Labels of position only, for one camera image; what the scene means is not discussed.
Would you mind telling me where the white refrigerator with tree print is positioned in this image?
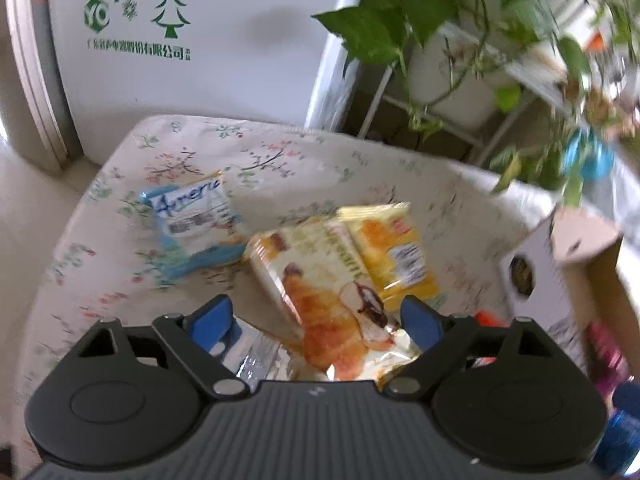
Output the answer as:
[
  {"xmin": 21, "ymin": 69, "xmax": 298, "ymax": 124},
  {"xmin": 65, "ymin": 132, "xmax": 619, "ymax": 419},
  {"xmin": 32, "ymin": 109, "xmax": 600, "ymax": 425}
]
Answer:
[{"xmin": 5, "ymin": 0, "xmax": 351, "ymax": 171}]

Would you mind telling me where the light blue snack packet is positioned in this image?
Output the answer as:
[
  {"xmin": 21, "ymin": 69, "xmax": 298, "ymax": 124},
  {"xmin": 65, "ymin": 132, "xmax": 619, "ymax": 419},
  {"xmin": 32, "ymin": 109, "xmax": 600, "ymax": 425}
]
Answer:
[{"xmin": 139, "ymin": 171, "xmax": 248, "ymax": 281}]

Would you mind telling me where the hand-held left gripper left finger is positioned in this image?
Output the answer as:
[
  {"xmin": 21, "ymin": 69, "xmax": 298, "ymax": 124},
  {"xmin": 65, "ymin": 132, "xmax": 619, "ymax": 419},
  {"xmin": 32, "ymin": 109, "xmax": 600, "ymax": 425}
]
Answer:
[{"xmin": 75, "ymin": 295, "xmax": 251, "ymax": 401}]

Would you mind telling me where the yellow snack packet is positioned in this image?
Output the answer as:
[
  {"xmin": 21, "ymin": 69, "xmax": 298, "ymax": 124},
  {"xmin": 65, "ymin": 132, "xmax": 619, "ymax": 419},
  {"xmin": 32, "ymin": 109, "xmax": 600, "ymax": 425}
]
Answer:
[{"xmin": 337, "ymin": 202, "xmax": 441, "ymax": 311}]

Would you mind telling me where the blue ribbon roll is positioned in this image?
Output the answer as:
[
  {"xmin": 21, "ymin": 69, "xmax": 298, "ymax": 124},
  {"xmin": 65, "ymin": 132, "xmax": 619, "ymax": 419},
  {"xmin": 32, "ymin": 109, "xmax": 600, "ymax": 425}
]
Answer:
[{"xmin": 562, "ymin": 127, "xmax": 616, "ymax": 183}]

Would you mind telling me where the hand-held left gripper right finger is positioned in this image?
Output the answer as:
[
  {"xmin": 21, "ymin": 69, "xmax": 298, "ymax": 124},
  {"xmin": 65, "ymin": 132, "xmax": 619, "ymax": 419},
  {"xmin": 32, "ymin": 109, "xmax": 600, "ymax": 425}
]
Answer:
[{"xmin": 382, "ymin": 295, "xmax": 568, "ymax": 401}]

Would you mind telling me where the shiny dark blue snack packet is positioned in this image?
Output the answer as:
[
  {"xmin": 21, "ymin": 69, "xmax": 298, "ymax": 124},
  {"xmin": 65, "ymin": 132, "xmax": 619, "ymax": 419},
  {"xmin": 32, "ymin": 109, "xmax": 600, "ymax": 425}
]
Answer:
[{"xmin": 607, "ymin": 384, "xmax": 640, "ymax": 478}]

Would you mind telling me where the cardboard box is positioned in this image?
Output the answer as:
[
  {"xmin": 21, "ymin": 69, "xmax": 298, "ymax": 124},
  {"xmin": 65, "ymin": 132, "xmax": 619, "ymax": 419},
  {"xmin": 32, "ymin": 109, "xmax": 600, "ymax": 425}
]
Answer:
[{"xmin": 499, "ymin": 207, "xmax": 640, "ymax": 411}]

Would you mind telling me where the white plant pot with label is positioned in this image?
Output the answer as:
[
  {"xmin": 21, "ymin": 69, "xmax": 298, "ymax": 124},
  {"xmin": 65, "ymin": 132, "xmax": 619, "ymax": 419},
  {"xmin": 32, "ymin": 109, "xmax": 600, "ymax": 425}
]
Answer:
[{"xmin": 407, "ymin": 10, "xmax": 521, "ymax": 128}]

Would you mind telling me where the croissant bread packet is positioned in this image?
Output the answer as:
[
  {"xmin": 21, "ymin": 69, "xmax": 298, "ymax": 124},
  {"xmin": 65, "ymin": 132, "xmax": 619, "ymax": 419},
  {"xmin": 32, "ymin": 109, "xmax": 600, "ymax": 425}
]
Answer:
[{"xmin": 245, "ymin": 215, "xmax": 421, "ymax": 383}]

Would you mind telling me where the silver foil snack packet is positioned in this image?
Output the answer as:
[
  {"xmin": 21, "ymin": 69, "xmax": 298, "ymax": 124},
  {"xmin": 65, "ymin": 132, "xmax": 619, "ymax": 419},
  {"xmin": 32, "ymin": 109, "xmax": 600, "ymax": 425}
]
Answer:
[{"xmin": 215, "ymin": 315, "xmax": 281, "ymax": 383}]

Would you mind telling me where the pink and white snack packet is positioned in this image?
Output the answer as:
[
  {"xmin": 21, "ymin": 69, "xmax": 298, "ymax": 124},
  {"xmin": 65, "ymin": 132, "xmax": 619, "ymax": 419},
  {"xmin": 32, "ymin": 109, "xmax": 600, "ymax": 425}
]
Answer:
[{"xmin": 587, "ymin": 322, "xmax": 632, "ymax": 396}]

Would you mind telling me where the green pothos plant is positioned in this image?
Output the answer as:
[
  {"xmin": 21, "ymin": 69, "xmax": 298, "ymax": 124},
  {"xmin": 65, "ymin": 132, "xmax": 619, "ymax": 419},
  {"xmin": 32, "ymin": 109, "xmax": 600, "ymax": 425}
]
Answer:
[{"xmin": 312, "ymin": 0, "xmax": 640, "ymax": 208}]

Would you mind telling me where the white metal plant rack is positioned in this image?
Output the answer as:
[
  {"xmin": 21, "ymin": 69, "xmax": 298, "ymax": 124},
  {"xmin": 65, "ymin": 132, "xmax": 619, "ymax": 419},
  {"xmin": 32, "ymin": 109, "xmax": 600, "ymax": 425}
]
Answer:
[{"xmin": 357, "ymin": 35, "xmax": 541, "ymax": 166}]

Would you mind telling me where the large white plant pot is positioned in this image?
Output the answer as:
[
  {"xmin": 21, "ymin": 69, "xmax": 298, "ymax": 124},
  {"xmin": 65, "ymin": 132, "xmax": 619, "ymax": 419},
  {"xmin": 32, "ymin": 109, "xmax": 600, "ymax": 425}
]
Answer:
[{"xmin": 545, "ymin": 0, "xmax": 606, "ymax": 51}]

